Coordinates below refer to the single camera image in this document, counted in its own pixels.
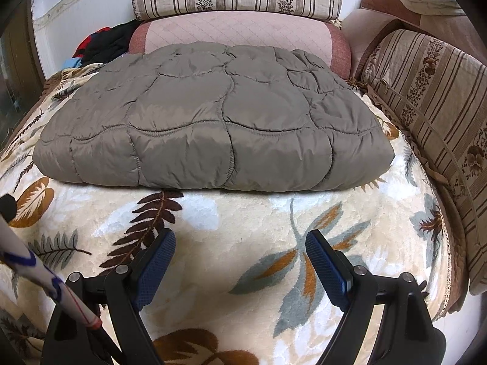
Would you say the olive quilted hooded jacket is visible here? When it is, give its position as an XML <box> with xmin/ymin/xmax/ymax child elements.
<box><xmin>33</xmin><ymin>42</ymin><xmax>394</xmax><ymax>192</ymax></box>

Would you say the pile of dark clothes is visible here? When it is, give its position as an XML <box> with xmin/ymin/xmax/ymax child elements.
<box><xmin>61</xmin><ymin>20</ymin><xmax>141</xmax><ymax>69</ymax></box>

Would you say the leaf pattern fleece blanket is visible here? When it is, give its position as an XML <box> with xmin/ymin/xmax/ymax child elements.
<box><xmin>1</xmin><ymin>69</ymin><xmax>457</xmax><ymax>364</ymax></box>

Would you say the striped floral side cushion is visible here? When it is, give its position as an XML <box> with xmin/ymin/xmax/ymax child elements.
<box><xmin>362</xmin><ymin>30</ymin><xmax>486</xmax><ymax>295</ymax></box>

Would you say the pink quilted bolster cushion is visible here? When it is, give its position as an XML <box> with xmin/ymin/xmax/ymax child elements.
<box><xmin>129</xmin><ymin>11</ymin><xmax>352</xmax><ymax>79</ymax></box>

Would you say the white patterned cable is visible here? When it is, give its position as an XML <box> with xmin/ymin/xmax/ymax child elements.
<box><xmin>0</xmin><ymin>193</ymin><xmax>103</xmax><ymax>330</ymax></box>

